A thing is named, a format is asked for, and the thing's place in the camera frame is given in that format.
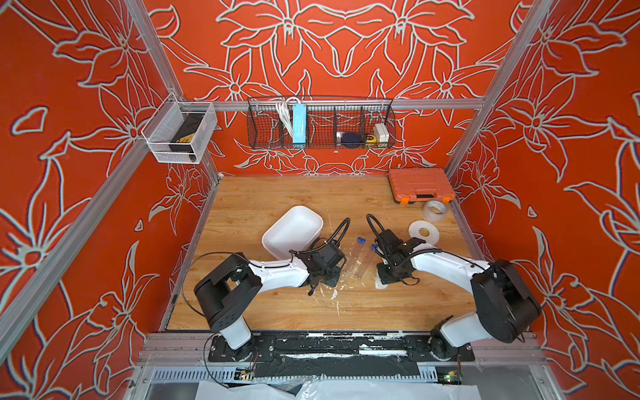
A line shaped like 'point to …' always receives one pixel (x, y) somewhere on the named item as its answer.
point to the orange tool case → (421, 184)
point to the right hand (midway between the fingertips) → (381, 278)
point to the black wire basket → (327, 120)
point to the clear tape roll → (435, 211)
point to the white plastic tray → (293, 232)
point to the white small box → (382, 132)
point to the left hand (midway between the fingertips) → (335, 272)
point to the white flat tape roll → (424, 230)
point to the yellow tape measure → (374, 140)
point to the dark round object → (351, 140)
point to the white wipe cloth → (378, 282)
